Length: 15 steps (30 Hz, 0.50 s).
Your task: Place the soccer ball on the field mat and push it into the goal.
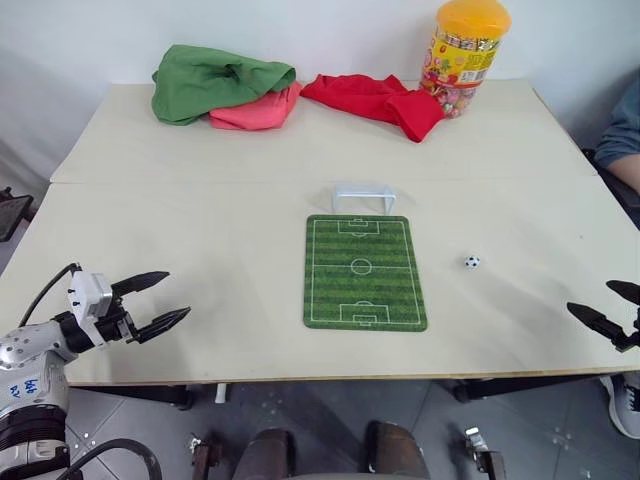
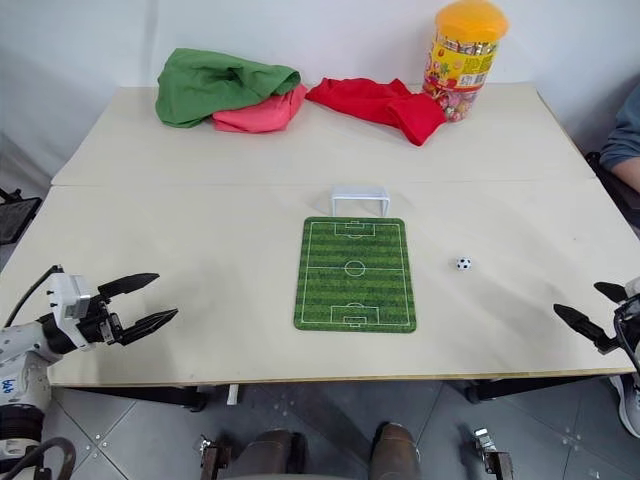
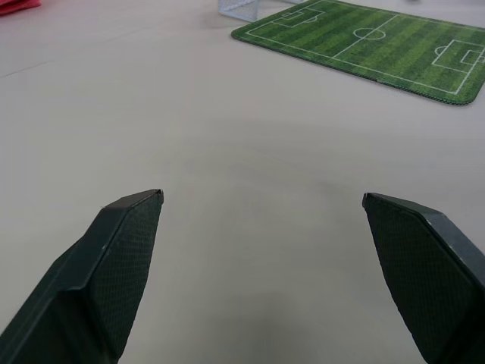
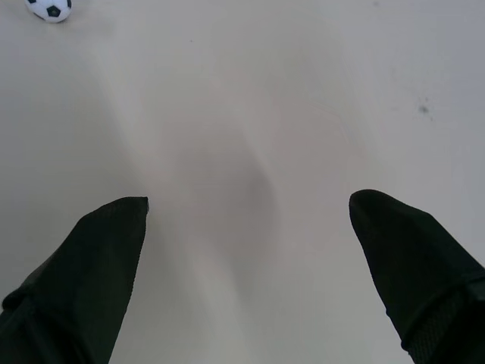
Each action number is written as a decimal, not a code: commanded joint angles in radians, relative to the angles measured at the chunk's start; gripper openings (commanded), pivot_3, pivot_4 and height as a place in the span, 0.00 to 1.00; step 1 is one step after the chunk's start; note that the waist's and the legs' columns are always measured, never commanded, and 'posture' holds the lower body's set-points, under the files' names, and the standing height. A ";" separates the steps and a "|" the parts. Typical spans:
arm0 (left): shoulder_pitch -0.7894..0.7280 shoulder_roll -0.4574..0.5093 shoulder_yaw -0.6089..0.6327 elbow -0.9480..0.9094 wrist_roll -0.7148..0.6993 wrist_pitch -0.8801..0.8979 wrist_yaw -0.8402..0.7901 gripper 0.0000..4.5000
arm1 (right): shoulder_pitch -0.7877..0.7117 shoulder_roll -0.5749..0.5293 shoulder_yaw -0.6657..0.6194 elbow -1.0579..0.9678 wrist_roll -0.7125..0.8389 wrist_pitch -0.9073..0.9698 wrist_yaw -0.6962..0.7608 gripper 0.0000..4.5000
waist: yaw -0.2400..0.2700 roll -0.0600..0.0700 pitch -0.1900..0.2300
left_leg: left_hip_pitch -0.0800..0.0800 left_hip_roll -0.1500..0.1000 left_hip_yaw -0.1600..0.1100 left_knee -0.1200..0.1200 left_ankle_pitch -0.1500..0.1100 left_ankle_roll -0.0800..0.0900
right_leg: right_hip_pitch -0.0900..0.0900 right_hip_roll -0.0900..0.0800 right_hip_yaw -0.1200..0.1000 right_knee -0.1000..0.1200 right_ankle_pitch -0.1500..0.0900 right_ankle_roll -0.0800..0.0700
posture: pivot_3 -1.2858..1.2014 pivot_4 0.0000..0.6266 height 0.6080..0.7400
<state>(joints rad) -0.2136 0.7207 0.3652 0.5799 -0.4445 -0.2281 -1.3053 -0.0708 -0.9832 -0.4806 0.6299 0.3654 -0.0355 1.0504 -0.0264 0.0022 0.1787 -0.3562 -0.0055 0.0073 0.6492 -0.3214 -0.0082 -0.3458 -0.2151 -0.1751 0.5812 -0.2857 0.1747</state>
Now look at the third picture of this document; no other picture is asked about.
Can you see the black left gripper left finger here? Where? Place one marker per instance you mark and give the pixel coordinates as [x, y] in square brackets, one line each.
[94, 280]

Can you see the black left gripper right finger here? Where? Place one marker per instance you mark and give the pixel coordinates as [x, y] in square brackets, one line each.
[428, 273]

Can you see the green soccer field mat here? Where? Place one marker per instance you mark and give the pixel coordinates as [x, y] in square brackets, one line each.
[373, 43]

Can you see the white miniature goal net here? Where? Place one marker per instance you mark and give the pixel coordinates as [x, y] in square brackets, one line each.
[242, 8]

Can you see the red cloth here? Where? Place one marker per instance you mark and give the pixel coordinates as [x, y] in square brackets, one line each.
[17, 4]

